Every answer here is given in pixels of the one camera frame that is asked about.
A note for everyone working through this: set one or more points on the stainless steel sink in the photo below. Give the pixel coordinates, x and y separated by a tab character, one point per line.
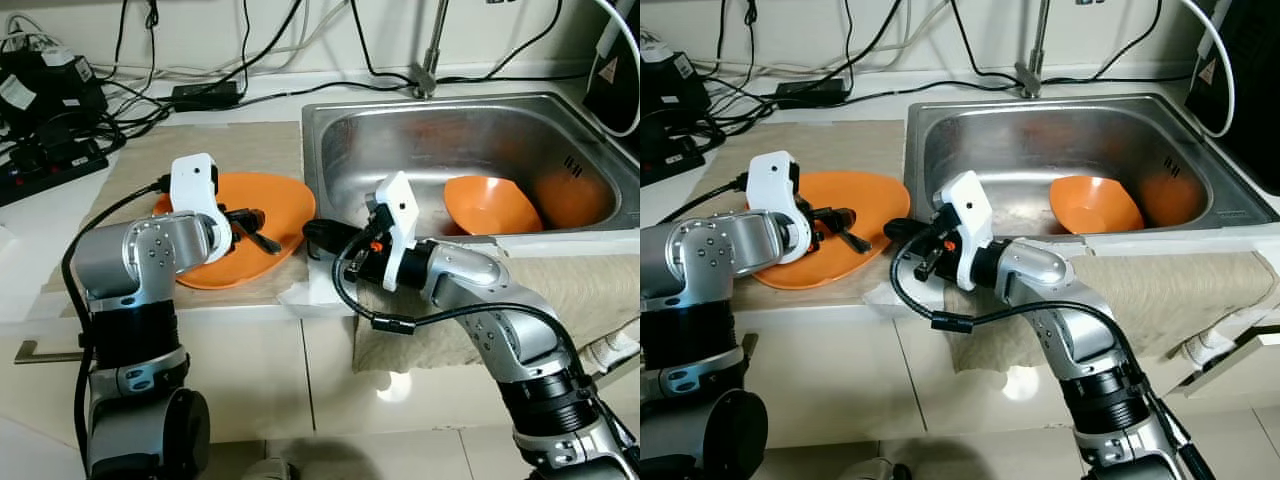
1000	140
400	140

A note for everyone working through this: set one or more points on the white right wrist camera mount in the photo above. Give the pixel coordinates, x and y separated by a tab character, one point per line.
965	205
400	215

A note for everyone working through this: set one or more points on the black charger box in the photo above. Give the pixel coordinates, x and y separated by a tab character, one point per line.
670	90
55	95

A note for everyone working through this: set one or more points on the white drawer front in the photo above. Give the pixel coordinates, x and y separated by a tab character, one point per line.
1245	365

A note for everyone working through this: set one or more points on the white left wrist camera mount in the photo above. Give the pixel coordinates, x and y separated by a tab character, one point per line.
770	185
192	185

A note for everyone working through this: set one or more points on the beige hanging towel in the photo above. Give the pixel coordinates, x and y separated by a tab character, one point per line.
580	290
1180	290

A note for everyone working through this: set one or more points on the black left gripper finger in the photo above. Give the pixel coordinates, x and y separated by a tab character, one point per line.
850	241
262	241
840	216
252	217

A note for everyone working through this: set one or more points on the black power strip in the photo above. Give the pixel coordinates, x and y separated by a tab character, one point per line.
670	160
55	175

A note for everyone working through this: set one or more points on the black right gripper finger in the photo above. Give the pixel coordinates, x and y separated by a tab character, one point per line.
325	240
908	232

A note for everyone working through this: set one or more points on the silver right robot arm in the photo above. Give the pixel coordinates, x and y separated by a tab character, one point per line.
500	320
1080	320

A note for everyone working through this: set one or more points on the black power adapter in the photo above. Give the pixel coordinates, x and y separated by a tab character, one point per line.
812	93
205	96

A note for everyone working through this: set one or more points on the orange plastic plate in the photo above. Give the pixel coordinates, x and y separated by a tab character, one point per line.
882	198
285	200

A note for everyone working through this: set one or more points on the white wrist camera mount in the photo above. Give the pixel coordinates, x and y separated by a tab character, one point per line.
192	185
965	205
770	185
400	215

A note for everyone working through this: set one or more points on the beige counter mat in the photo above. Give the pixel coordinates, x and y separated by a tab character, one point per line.
130	150
860	145

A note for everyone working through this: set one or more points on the orange plastic bowl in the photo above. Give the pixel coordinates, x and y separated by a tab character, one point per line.
490	205
1095	205

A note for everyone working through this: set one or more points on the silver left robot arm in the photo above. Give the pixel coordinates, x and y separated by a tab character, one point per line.
130	260
700	260

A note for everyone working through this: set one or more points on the metal faucet pipe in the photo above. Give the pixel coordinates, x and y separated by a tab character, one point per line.
427	82
1030	82

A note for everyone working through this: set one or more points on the black appliance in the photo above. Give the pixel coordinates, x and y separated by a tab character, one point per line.
1255	100
615	90

